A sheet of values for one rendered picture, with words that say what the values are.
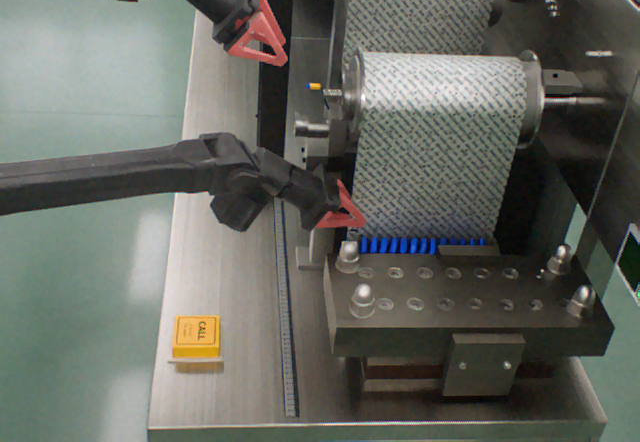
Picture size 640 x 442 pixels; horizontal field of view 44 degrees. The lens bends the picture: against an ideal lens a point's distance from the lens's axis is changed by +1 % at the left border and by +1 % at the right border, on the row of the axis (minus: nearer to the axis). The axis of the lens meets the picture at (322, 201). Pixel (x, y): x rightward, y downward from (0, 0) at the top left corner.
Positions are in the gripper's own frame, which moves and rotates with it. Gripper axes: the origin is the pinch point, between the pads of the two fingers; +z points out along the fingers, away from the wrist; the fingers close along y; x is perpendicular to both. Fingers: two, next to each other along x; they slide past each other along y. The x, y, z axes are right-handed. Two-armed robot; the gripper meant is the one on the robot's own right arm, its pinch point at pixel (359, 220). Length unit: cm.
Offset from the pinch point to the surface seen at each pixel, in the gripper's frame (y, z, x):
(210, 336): 11.2, -12.4, -23.6
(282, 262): -9.0, -1.0, -19.6
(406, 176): 0.3, 1.0, 10.5
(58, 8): -331, -45, -150
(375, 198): 0.3, -0.6, 4.8
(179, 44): -291, 13, -116
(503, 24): -42, 19, 29
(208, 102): -66, -14, -27
